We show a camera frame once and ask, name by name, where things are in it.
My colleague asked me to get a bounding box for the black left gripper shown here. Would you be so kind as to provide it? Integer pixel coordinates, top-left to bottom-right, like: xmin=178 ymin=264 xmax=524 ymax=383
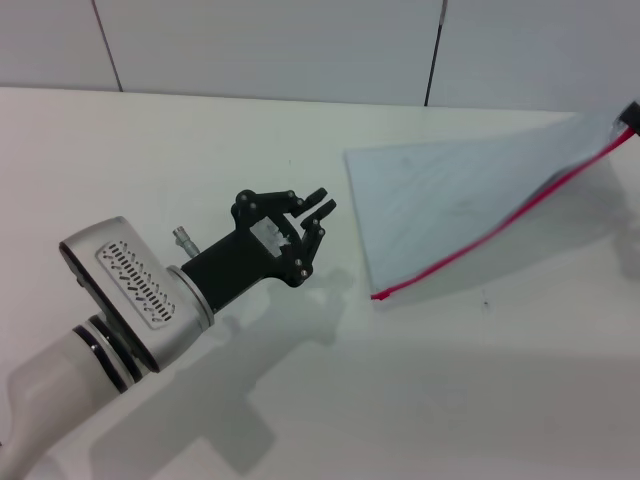
xmin=181 ymin=186 xmax=338 ymax=314

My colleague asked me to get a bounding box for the clear red-zipper document bag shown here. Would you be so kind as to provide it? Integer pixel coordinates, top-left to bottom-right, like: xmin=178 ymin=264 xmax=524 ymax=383
xmin=344 ymin=111 xmax=640 ymax=302

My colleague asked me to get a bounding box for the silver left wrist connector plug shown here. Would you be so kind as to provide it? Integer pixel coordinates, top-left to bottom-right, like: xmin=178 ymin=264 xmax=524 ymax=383
xmin=171 ymin=226 xmax=202 ymax=260

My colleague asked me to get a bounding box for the thin black vertical rod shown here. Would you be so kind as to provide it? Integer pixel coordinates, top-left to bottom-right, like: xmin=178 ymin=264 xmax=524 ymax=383
xmin=424 ymin=0 xmax=450 ymax=108

